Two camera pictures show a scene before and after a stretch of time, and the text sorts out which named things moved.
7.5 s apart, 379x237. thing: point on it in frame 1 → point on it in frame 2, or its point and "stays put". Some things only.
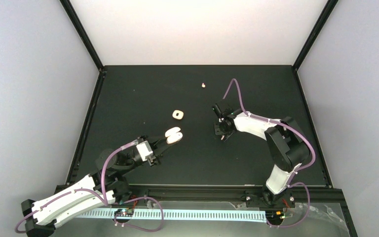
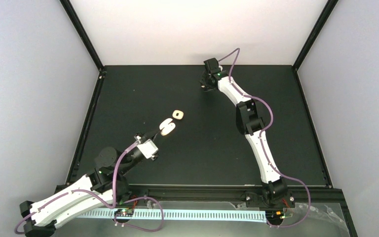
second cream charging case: x=177 y=114 stays put
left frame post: x=78 y=28 stays put
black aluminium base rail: x=182 y=194 stays put
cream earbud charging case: x=172 y=135 → x=166 y=128
